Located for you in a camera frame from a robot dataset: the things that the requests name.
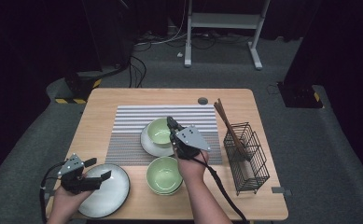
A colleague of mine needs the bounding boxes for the hand-held gripper cable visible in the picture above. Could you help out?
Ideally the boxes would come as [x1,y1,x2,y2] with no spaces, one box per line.
[190,157,249,224]
[38,161,67,224]

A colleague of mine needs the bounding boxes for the striped grey placemat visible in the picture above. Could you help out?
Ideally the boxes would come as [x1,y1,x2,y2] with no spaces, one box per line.
[105,105,224,166]

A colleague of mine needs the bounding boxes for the person's right hand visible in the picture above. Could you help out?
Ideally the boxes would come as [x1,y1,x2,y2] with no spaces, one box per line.
[174,150,210,185]

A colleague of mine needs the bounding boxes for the right hand-held gripper cable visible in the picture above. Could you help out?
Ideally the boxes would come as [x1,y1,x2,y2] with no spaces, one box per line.
[190,157,249,224]

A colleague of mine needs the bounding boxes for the left hand-held gripper cable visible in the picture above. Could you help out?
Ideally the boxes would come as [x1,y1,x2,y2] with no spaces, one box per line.
[38,161,67,224]

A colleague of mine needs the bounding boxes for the white desk stand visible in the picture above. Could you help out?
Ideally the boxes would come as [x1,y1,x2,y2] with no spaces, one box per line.
[184,0,271,71]

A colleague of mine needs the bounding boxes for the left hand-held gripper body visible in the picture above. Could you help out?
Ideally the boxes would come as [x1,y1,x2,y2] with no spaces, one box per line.
[57,152,104,195]

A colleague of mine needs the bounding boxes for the black wire chopstick rack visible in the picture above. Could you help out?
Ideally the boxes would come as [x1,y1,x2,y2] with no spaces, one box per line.
[223,121,271,196]

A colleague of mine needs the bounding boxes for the black base with yellow stripes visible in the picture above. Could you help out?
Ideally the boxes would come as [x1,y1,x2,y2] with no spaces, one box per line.
[276,81,324,109]
[54,70,103,105]

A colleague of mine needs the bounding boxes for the black floor cable bundle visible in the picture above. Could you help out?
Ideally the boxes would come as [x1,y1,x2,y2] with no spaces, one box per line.
[127,55,147,89]

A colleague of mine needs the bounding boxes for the brown wooden chopstick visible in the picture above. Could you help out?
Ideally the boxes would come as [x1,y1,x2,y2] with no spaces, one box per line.
[213,103,252,162]
[216,98,252,162]

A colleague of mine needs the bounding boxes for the tangled floor cables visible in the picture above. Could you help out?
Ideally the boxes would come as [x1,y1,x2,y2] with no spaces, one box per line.
[133,29,255,50]

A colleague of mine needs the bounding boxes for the tall black cabinet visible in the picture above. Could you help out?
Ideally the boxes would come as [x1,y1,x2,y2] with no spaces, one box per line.
[80,0,137,74]

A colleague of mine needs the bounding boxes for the person's left hand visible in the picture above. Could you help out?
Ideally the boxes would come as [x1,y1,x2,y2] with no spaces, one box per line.
[47,188,93,224]

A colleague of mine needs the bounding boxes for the grey tape strip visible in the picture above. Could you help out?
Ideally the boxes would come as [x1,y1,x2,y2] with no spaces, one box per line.
[271,186,293,197]

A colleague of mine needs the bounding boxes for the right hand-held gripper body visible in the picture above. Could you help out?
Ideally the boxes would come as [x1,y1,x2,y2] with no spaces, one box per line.
[169,124,212,161]

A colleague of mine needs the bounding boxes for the green bowl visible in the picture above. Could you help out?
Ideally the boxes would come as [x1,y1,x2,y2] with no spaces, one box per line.
[150,189,182,197]
[146,156,184,194]
[147,117,175,148]

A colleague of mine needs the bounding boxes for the white plate with dark rim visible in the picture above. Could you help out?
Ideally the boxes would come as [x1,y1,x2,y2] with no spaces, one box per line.
[140,122,175,158]
[77,162,131,219]

